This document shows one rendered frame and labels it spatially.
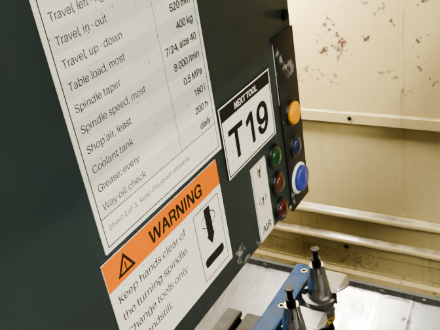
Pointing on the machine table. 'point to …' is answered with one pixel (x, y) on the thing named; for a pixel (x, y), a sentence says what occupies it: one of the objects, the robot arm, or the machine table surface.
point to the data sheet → (130, 101)
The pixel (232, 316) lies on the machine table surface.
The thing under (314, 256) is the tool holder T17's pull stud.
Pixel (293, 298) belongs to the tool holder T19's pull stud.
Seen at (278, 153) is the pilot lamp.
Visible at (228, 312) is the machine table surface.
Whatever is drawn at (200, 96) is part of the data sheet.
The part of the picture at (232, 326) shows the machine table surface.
